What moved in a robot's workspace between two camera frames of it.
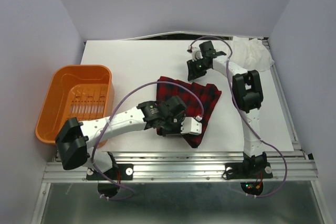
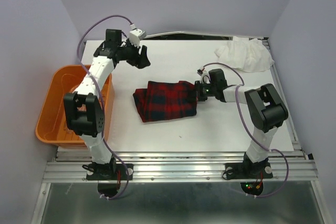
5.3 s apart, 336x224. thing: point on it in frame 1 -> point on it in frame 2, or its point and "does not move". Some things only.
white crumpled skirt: (252, 54) does not move
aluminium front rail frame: (193, 167) does not move
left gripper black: (180, 118) -> (140, 61)
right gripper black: (192, 73) -> (198, 85)
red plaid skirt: (158, 131) -> (163, 100)
